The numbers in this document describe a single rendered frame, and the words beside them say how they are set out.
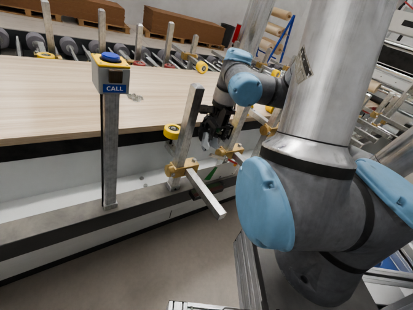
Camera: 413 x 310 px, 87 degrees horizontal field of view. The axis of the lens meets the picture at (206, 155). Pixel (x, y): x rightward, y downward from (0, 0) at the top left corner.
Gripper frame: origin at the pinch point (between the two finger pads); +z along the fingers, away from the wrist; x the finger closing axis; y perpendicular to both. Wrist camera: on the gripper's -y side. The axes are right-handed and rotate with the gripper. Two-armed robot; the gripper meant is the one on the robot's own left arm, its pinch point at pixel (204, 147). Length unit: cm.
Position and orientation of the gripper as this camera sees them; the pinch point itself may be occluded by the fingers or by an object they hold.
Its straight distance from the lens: 82.2
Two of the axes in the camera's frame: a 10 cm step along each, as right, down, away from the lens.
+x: 8.6, -0.9, 5.0
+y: 4.3, 6.4, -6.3
